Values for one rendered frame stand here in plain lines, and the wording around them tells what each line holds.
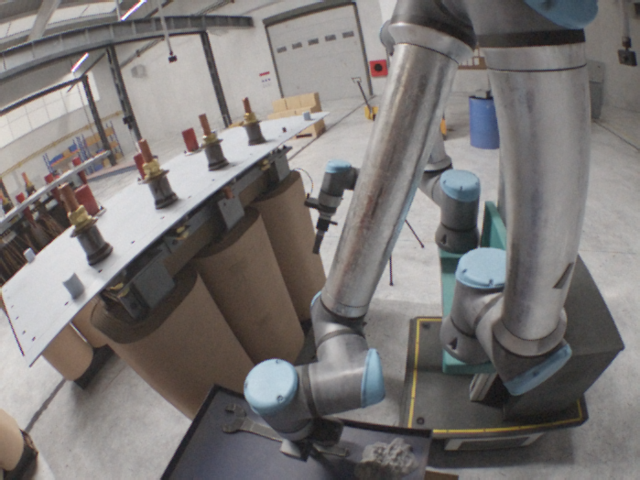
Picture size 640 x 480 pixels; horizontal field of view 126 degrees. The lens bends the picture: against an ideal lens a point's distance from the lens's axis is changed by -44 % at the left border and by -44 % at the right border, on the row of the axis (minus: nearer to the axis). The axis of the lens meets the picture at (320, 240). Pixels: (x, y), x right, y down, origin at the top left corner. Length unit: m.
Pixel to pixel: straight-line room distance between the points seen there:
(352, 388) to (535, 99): 0.42
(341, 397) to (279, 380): 0.09
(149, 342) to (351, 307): 0.67
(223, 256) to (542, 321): 1.02
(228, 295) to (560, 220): 1.15
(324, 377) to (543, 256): 0.34
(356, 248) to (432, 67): 0.26
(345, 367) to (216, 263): 0.80
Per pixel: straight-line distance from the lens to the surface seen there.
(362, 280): 0.44
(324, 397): 0.45
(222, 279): 1.19
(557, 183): 0.33
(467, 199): 1.04
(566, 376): 1.18
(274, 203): 1.42
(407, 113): 0.36
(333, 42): 14.57
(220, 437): 0.88
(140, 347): 0.98
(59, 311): 0.71
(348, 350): 0.47
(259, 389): 0.46
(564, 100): 0.30
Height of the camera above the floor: 1.61
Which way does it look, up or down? 33 degrees down
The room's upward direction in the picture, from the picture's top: 13 degrees counter-clockwise
